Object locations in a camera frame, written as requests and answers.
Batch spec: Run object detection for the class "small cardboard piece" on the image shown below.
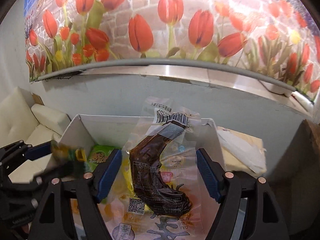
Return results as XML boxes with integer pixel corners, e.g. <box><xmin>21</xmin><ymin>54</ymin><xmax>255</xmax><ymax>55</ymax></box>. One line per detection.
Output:
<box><xmin>32</xmin><ymin>93</ymin><xmax>44</xmax><ymax>105</ymax></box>

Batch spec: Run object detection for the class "green pea snack packet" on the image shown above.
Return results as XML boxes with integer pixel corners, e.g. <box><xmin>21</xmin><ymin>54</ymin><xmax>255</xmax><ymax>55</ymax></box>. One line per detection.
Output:
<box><xmin>51</xmin><ymin>140</ymin><xmax>87</xmax><ymax>176</ymax></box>

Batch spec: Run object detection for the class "cream leather sofa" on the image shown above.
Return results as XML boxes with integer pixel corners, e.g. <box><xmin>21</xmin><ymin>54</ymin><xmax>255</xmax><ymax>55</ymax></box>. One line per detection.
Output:
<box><xmin>1</xmin><ymin>87</ymin><xmax>71</xmax><ymax>183</ymax></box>

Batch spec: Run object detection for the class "yellow noodle snack bag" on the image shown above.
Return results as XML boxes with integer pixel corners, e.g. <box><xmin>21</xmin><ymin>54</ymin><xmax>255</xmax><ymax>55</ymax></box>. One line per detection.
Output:
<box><xmin>111</xmin><ymin>155</ymin><xmax>137</xmax><ymax>200</ymax></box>

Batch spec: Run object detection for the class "tissue box with tissue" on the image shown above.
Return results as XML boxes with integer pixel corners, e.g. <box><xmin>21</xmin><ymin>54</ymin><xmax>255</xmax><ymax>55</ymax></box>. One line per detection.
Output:
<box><xmin>217</xmin><ymin>126</ymin><xmax>267</xmax><ymax>178</ymax></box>

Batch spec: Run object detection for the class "tulip landscape poster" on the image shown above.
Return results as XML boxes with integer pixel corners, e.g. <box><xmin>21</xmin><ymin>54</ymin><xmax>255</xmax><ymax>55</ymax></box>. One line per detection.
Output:
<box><xmin>24</xmin><ymin>0</ymin><xmax>319</xmax><ymax>100</ymax></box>

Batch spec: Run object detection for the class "white storage box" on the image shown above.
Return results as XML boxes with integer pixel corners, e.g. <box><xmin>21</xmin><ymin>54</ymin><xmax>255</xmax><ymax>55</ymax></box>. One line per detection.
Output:
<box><xmin>60</xmin><ymin>114</ymin><xmax>224</xmax><ymax>184</ymax></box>

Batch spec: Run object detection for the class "granite side counter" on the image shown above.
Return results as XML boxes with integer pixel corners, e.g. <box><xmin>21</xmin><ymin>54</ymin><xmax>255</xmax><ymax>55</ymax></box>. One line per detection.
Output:
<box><xmin>303</xmin><ymin>119</ymin><xmax>320</xmax><ymax>155</ymax></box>

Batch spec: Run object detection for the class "clear pack braised meat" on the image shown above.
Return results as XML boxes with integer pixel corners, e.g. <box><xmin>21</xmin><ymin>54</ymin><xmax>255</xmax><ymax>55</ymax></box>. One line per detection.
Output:
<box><xmin>103</xmin><ymin>96</ymin><xmax>221</xmax><ymax>239</ymax></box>

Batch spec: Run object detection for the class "green seaweed snack bag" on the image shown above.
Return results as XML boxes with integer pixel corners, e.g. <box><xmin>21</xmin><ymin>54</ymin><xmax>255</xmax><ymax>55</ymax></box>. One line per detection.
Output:
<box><xmin>86</xmin><ymin>145</ymin><xmax>119</xmax><ymax>172</ymax></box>

